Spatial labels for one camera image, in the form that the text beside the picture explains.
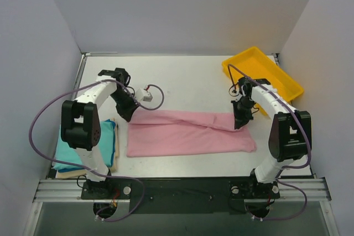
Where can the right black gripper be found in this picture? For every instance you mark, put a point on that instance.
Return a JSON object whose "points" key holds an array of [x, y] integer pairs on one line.
{"points": [[240, 114]]}

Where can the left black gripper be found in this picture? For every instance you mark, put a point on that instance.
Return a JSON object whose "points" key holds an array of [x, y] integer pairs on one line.
{"points": [[127, 108]]}

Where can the pink t shirt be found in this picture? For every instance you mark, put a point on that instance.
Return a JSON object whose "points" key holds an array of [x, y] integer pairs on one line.
{"points": [[175, 133]]}

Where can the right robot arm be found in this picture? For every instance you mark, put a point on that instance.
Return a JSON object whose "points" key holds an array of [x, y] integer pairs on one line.
{"points": [[290, 134]]}

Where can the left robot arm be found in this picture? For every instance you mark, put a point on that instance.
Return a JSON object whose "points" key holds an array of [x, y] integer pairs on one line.
{"points": [[80, 123]]}

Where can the yellow plastic tray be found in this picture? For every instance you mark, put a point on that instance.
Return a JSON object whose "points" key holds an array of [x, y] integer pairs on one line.
{"points": [[255, 64]]}

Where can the beige folded t shirt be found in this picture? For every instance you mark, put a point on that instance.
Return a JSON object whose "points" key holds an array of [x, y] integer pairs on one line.
{"points": [[108, 146]]}

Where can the blue folded t shirt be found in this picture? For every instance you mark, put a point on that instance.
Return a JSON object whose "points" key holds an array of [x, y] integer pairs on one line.
{"points": [[112, 147]]}

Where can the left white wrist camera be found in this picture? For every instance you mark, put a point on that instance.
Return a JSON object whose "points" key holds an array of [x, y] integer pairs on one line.
{"points": [[142, 95]]}

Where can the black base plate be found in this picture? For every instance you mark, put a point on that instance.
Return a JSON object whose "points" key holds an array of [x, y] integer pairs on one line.
{"points": [[181, 195]]}

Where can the aluminium rail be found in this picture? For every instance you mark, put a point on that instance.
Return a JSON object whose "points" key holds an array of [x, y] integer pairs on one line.
{"points": [[294, 189]]}

